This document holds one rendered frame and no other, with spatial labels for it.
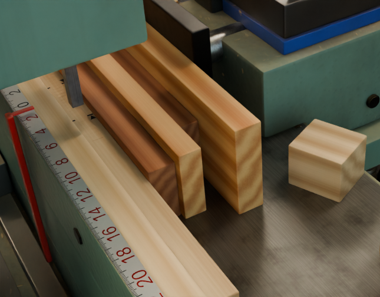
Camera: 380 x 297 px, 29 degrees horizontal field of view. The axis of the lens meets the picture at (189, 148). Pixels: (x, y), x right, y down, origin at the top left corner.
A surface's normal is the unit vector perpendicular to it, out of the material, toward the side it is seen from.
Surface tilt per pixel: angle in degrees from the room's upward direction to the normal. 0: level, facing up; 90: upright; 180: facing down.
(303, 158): 90
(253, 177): 90
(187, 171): 90
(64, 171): 0
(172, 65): 0
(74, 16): 90
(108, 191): 0
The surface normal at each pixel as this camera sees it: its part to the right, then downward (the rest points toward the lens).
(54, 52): 0.47, 0.50
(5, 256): -0.08, -0.80
